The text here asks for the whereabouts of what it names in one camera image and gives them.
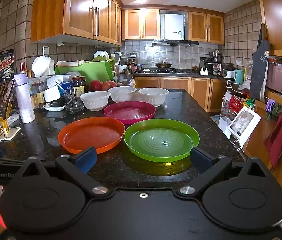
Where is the orange plastic plate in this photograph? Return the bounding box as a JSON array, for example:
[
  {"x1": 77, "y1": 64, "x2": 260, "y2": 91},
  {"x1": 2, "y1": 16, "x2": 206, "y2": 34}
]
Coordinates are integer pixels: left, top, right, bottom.
[{"x1": 58, "y1": 117, "x2": 125, "y2": 154}]

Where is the green plastic plate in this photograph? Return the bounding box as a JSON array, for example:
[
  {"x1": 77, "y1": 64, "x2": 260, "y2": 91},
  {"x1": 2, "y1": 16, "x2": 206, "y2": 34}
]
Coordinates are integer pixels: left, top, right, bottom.
[{"x1": 124, "y1": 119, "x2": 200, "y2": 163}]

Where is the white bowl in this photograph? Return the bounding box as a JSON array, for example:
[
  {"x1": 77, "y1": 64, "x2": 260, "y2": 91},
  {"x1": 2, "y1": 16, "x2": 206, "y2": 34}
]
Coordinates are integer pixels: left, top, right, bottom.
[
  {"x1": 138, "y1": 87, "x2": 169, "y2": 107},
  {"x1": 108, "y1": 86, "x2": 137, "y2": 102},
  {"x1": 80, "y1": 91, "x2": 111, "y2": 112}
]

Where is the magenta plastic plate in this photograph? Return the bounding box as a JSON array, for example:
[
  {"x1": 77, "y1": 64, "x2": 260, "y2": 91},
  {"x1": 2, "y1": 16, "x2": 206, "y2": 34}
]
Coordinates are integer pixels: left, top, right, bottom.
[{"x1": 104, "y1": 101, "x2": 156, "y2": 125}]

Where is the yellow phone stand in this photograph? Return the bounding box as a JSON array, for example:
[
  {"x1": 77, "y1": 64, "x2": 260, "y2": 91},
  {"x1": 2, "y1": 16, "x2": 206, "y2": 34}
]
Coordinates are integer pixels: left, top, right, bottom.
[{"x1": 0, "y1": 103, "x2": 21, "y2": 142}]

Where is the white framed picture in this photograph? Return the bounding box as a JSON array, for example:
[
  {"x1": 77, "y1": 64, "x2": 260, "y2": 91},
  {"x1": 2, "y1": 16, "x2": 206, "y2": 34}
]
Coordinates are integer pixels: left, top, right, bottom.
[{"x1": 228, "y1": 106, "x2": 261, "y2": 148}]

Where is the clear glass cup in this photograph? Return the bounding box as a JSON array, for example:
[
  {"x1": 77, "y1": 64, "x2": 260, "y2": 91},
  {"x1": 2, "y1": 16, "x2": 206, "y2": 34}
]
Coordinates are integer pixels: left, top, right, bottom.
[{"x1": 64, "y1": 88, "x2": 84, "y2": 114}]

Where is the purple water bottle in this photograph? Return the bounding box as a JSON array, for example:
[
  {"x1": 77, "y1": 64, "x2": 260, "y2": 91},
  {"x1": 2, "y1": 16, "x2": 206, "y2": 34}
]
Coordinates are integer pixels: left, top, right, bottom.
[{"x1": 14, "y1": 73, "x2": 35, "y2": 124}]

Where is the metal spoon in glass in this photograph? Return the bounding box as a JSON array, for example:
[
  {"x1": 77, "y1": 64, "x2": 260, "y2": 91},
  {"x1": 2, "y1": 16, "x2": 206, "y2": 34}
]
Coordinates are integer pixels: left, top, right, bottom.
[{"x1": 55, "y1": 81, "x2": 79, "y2": 106}]

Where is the white plastic tray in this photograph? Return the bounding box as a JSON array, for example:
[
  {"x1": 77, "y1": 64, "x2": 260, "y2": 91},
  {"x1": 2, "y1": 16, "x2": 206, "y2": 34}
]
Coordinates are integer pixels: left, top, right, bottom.
[{"x1": 41, "y1": 98, "x2": 66, "y2": 112}]

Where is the red hanging towel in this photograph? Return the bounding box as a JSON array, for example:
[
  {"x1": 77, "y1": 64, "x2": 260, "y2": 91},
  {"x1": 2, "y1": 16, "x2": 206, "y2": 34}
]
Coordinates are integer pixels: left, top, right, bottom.
[{"x1": 263, "y1": 113, "x2": 282, "y2": 168}]

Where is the smartphone on yellow stand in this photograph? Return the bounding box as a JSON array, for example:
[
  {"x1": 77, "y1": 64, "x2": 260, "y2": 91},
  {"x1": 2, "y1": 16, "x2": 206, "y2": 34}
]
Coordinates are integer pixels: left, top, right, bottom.
[{"x1": 0, "y1": 80, "x2": 15, "y2": 121}]

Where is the blue white carton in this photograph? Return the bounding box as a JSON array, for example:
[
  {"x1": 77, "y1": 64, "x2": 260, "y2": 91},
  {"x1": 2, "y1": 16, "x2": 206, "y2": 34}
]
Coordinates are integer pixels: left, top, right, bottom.
[{"x1": 54, "y1": 81, "x2": 73, "y2": 96}]

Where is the red apple left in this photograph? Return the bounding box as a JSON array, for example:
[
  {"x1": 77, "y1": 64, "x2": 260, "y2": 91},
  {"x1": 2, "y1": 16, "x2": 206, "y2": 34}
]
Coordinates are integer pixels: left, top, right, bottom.
[{"x1": 89, "y1": 80, "x2": 104, "y2": 92}]

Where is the red apple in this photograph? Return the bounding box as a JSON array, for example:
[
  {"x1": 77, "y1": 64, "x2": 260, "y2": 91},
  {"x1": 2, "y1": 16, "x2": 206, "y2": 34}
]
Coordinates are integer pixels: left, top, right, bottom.
[
  {"x1": 102, "y1": 80, "x2": 117, "y2": 91},
  {"x1": 89, "y1": 80, "x2": 104, "y2": 92}
]

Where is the dark sauce jar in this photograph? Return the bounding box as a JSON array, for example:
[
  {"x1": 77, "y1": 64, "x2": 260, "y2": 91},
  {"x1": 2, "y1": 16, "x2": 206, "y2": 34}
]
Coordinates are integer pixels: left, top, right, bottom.
[{"x1": 72, "y1": 76, "x2": 86, "y2": 98}]

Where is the red apple right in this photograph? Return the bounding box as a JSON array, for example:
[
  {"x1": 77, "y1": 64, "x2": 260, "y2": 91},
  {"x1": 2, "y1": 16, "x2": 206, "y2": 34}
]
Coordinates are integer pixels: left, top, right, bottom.
[{"x1": 102, "y1": 80, "x2": 117, "y2": 91}]

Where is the clear jar yellow label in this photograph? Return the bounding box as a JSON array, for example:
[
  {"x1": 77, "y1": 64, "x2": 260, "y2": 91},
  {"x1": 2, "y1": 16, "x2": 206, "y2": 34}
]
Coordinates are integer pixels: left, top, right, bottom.
[{"x1": 29, "y1": 76, "x2": 47, "y2": 109}]

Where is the teal electric kettle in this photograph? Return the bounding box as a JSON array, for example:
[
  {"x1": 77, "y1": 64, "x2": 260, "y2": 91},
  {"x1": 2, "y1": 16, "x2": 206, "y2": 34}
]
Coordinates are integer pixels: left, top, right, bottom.
[{"x1": 233, "y1": 69, "x2": 244, "y2": 85}]

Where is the green cutting board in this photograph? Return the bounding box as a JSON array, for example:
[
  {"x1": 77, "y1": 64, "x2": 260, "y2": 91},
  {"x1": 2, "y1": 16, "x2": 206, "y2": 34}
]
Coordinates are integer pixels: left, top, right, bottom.
[{"x1": 55, "y1": 61, "x2": 113, "y2": 85}]

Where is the dark apron hanging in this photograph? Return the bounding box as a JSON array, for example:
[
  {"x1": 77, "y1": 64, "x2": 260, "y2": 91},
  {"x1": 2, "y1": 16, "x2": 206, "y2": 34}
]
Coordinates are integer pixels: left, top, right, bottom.
[{"x1": 249, "y1": 23, "x2": 270, "y2": 102}]

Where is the wok on stove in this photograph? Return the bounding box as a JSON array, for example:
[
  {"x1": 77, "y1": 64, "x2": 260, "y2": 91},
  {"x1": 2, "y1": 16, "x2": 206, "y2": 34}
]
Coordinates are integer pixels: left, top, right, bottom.
[{"x1": 155, "y1": 61, "x2": 172, "y2": 69}]

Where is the range hood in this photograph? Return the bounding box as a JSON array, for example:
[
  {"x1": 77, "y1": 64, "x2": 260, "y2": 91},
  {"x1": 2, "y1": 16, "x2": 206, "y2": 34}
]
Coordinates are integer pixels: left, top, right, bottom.
[{"x1": 152, "y1": 39, "x2": 199, "y2": 47}]

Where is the snack bag on wall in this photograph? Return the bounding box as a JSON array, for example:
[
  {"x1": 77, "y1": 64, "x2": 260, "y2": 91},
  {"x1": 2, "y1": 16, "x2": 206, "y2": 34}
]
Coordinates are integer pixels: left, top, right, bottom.
[{"x1": 0, "y1": 49, "x2": 16, "y2": 83}]

